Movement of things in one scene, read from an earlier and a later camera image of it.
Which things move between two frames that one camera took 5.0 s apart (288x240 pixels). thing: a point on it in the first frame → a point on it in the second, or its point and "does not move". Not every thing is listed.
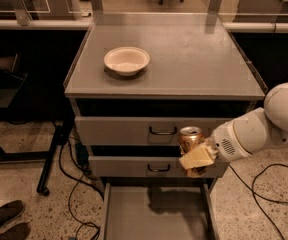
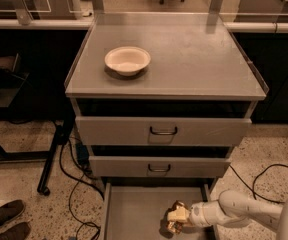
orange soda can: x=189 y=138 → x=175 y=227
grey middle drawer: x=147 y=167 does not move
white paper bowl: x=127 y=60 does not move
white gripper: x=223 y=141 → x=195 y=214
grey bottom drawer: x=159 y=211 does not move
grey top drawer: x=139 y=130 does not move
